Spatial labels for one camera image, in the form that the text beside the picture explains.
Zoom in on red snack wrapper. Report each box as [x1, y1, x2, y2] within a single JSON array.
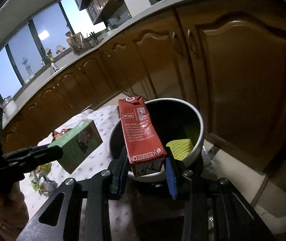
[[52, 128, 71, 142]]

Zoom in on white round trash bin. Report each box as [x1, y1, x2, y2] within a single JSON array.
[[108, 98, 204, 183]]

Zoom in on kitchen window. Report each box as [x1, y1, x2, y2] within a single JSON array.
[[0, 0, 106, 101]]

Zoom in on red drink carton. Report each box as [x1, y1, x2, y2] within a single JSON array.
[[118, 96, 167, 177]]

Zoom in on person's left hand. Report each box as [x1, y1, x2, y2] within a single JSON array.
[[0, 182, 29, 240]]

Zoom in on white lidded container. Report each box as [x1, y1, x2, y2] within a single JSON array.
[[2, 96, 17, 119]]

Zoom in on green drink carton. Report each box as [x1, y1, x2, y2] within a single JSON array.
[[48, 119, 103, 174]]

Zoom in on brown lower kitchen cabinets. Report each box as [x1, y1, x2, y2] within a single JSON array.
[[2, 0, 286, 172]]

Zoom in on white dotted tablecloth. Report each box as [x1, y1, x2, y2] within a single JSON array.
[[19, 105, 139, 240]]

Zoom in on crumpled green foil wrapper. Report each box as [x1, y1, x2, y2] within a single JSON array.
[[29, 163, 58, 197]]

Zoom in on wooden utensil holder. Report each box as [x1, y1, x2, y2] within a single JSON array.
[[65, 32, 93, 55]]

